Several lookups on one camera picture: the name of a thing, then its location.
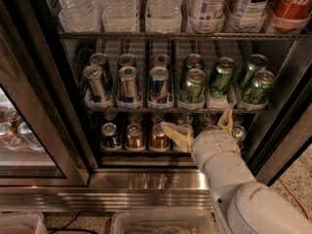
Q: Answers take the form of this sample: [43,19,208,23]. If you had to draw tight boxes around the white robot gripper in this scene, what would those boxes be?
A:
[160,108,240,171]

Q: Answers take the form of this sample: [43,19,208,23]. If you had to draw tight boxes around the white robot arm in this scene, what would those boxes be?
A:
[161,108,312,234]

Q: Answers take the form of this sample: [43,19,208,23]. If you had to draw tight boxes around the silver green can bottom middle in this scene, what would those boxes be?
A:
[203,125,217,131]

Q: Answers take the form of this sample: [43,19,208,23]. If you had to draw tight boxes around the silver green can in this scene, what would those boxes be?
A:
[203,125,217,131]
[232,125,246,147]
[173,124,194,152]

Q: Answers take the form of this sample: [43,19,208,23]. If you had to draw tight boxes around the silver green can bottom left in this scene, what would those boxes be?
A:
[173,124,194,152]

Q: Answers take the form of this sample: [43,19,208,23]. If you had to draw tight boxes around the silver green can bottom right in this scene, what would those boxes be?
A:
[232,125,246,147]

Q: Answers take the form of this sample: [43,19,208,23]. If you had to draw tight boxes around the copper can bottom right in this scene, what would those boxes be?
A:
[150,124,169,149]

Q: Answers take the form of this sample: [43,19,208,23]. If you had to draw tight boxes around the copper can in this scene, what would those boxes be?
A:
[150,124,169,149]
[126,123,144,148]

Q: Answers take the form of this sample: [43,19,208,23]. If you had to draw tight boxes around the green can middle lane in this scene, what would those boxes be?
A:
[209,57,235,98]

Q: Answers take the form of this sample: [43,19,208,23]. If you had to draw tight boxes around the blue energy can front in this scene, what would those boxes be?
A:
[149,66,169,103]

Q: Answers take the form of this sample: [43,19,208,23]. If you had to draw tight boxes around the blue energy can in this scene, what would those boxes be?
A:
[149,66,169,103]
[152,54,171,69]

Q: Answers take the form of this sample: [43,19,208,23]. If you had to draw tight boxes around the copper can bottom left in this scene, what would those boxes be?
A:
[126,123,144,148]

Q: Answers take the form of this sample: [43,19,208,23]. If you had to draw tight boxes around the open fridge door right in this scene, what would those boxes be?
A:
[248,72,312,185]

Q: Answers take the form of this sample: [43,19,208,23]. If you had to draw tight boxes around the blue energy can back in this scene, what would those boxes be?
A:
[152,54,171,69]

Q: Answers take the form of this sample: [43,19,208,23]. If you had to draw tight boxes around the silver blue can front middle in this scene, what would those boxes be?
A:
[118,66,139,103]

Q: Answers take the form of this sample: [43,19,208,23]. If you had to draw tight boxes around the silver blue can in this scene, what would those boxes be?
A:
[89,53,113,92]
[117,54,137,69]
[83,64,109,102]
[118,66,139,103]

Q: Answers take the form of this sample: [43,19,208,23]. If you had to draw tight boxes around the dark can bottom shelf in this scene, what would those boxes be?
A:
[101,123,121,148]

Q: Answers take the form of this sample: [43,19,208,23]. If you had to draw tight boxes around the silver blue can back middle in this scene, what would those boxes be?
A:
[117,54,137,69]

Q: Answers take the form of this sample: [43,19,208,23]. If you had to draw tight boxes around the steel fridge base grille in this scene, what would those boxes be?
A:
[0,170,213,213]

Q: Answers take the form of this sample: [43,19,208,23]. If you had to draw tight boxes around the silver blue can front left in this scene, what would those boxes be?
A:
[83,64,109,102]

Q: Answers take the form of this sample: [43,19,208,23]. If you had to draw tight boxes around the silver blue can back left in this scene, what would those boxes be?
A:
[89,53,113,92]

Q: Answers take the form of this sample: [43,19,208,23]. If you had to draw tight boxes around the clear water bottle middle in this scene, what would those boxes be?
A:
[99,0,138,32]

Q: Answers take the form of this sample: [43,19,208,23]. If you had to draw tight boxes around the clear water bottle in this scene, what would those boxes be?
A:
[99,0,138,32]
[58,0,99,32]
[146,0,182,34]

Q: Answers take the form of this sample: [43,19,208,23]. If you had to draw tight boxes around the glass fridge door left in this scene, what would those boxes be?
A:
[0,0,89,186]

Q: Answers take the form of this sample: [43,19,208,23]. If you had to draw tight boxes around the clear plastic bin centre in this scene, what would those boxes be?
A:
[110,208,218,234]

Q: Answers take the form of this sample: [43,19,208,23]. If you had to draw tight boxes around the clear plastic bin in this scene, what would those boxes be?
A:
[0,212,49,234]
[110,208,218,234]

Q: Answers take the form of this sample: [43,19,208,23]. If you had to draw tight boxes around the clear water bottle right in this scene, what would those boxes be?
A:
[146,0,182,34]

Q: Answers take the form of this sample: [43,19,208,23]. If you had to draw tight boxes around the labelled bottle blue white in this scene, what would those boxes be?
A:
[188,0,226,33]

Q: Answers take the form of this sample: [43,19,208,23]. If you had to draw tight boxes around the labelled bottle white black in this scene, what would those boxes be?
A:
[230,0,268,32]

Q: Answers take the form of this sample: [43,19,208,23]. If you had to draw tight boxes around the red cola bottle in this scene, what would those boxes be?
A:
[265,0,312,33]

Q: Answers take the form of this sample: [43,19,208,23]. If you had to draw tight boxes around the clear water bottle left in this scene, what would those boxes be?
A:
[58,0,99,32]

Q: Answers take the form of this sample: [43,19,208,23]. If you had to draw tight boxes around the clear plastic bin left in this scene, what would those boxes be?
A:
[0,212,49,234]

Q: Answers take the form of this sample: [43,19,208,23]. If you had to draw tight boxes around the orange cable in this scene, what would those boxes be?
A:
[278,176,312,222]

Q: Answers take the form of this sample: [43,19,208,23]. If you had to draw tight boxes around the top wire shelf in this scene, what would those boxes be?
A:
[58,32,312,40]

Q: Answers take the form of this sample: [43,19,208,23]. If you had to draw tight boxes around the wire shelf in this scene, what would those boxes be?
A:
[87,107,269,114]
[58,32,312,40]

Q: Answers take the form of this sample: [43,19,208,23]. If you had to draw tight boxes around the middle wire shelf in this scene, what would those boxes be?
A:
[87,107,269,114]

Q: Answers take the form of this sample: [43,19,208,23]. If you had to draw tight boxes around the black cable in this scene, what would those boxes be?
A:
[47,212,99,234]

